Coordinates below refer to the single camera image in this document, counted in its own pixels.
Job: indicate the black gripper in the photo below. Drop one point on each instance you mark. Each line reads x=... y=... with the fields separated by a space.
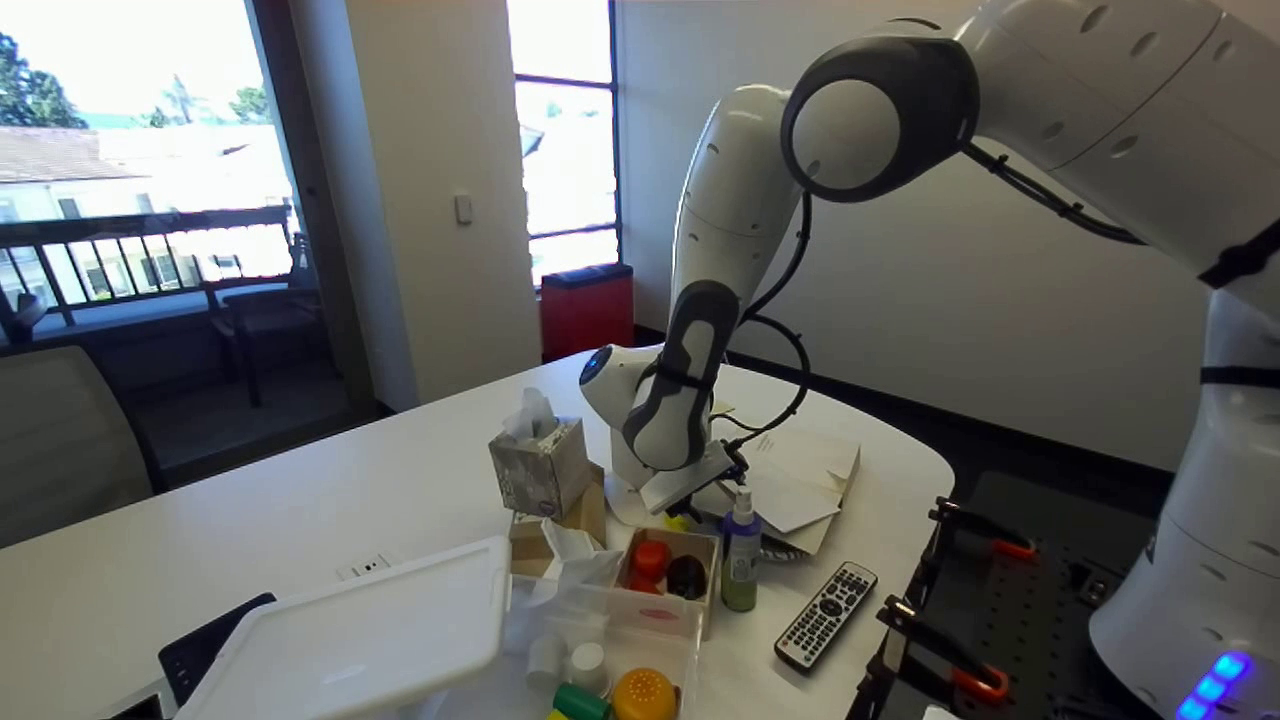
x=686 y=501

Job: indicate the clear plastic bin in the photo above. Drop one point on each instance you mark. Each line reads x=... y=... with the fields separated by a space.
x=643 y=640

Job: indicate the small open wooden box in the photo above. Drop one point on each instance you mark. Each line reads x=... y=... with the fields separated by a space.
x=664 y=606

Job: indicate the bottle with blue label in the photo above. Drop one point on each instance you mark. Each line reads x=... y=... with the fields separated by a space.
x=742 y=544

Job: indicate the yellow triangular block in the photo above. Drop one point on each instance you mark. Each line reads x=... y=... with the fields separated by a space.
x=679 y=522

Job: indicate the orange perforated ball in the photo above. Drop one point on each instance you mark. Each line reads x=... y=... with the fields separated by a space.
x=647 y=697

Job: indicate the small red block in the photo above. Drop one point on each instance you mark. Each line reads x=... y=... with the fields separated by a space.
x=652 y=549

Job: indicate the large red block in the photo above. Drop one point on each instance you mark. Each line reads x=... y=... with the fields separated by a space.
x=647 y=583

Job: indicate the white plastic bin lid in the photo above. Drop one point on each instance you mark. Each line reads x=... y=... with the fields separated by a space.
x=362 y=640

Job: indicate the red bin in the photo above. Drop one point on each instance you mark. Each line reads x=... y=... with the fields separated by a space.
x=587 y=314

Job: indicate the grey office chair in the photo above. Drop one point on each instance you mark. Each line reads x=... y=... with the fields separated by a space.
x=67 y=442

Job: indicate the small white jar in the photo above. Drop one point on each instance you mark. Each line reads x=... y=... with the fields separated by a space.
x=587 y=666

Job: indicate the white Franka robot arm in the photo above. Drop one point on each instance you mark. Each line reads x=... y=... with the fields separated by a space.
x=1133 y=132

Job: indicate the small brown cardboard box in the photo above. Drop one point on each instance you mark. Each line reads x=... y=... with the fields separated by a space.
x=532 y=544

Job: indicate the dark balcony railing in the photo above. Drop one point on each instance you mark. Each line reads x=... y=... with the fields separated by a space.
x=145 y=224

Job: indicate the black balcony chair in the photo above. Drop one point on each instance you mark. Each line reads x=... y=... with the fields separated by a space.
x=267 y=320

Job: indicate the white table power outlet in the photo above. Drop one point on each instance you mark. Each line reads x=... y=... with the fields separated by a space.
x=362 y=571

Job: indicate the black round block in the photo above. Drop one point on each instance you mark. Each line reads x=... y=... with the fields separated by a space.
x=686 y=578

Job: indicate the green cylinder block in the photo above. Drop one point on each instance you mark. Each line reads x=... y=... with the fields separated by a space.
x=583 y=702

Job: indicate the black perforated mounting board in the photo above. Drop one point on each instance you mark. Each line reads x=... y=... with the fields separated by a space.
x=1053 y=587

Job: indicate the white light switch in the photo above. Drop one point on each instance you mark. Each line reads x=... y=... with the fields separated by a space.
x=462 y=211

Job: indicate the black remote control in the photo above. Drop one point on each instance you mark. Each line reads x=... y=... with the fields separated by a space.
x=826 y=616

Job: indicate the blue Artificial Intelligence textbook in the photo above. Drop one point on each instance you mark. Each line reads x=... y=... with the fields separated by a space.
x=800 y=481

